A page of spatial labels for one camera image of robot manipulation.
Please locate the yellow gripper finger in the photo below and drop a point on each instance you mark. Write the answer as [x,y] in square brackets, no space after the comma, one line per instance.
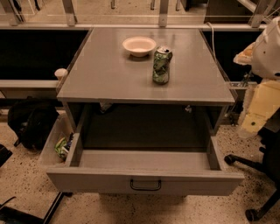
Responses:
[260,103]
[245,57]

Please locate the green soda can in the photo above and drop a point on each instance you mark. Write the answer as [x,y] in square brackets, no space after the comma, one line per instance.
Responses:
[161,64]

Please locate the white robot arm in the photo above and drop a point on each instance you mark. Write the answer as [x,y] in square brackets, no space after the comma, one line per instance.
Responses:
[266,56]

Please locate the grey open drawer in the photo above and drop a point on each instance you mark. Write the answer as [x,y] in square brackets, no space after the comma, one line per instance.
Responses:
[170,143]

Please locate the metal diagonal rod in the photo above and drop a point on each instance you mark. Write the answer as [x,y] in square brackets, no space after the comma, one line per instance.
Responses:
[246,78]

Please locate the white bowl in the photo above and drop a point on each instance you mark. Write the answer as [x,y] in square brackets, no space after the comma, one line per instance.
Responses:
[139,46]

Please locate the grey cabinet table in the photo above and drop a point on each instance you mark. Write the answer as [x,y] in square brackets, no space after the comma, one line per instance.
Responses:
[104,72]

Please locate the white paper cup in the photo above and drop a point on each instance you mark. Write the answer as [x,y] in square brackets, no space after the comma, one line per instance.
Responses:
[60,73]

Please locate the green snack bag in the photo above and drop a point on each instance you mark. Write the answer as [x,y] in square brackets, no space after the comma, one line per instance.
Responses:
[60,148]

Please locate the black backpack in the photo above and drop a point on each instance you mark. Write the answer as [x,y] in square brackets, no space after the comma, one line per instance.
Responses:
[32,120]

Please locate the black stand base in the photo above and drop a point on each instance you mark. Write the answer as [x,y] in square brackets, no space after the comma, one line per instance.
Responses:
[9,215]

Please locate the black drawer handle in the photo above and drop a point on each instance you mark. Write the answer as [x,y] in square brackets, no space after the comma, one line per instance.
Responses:
[148,186]

